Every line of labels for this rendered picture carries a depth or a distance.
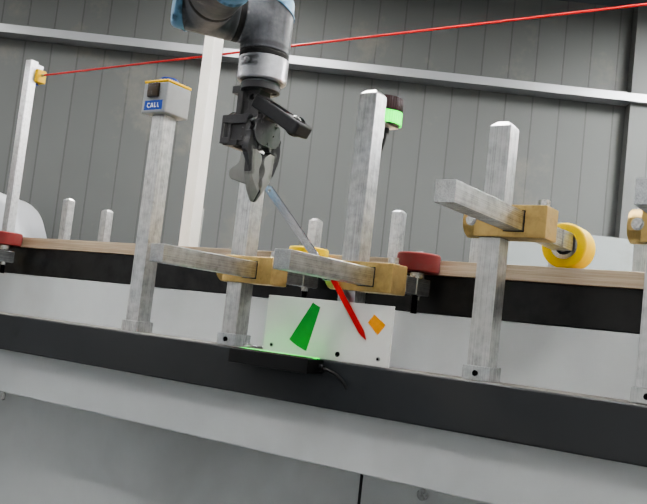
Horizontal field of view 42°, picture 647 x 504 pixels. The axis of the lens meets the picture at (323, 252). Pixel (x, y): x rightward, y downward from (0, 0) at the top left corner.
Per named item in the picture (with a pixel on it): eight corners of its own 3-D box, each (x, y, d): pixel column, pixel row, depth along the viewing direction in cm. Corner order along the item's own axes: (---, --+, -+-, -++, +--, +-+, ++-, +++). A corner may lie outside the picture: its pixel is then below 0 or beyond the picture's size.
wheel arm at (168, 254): (162, 267, 134) (165, 240, 134) (147, 266, 136) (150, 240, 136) (316, 292, 169) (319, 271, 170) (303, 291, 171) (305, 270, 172)
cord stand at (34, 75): (1, 300, 374) (36, 58, 383) (-12, 298, 379) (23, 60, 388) (16, 301, 380) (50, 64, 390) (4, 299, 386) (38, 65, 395)
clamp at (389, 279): (390, 293, 137) (393, 263, 137) (322, 288, 145) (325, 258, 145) (406, 296, 142) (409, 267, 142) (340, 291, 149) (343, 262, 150)
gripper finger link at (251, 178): (232, 201, 151) (238, 151, 152) (258, 201, 148) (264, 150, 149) (221, 198, 149) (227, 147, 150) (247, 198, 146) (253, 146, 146)
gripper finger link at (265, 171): (243, 204, 154) (249, 155, 155) (269, 204, 151) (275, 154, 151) (232, 201, 151) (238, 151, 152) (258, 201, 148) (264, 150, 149)
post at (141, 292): (135, 332, 169) (164, 113, 173) (119, 329, 172) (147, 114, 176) (152, 333, 173) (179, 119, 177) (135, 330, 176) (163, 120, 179)
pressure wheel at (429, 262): (422, 313, 149) (429, 249, 150) (383, 309, 153) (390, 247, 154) (442, 316, 155) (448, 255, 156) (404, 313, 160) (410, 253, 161)
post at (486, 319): (481, 432, 126) (511, 119, 130) (460, 428, 128) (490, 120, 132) (491, 431, 129) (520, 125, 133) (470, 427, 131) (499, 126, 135)
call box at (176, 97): (163, 115, 171) (168, 77, 172) (139, 116, 175) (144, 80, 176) (187, 123, 177) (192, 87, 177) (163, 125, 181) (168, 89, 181)
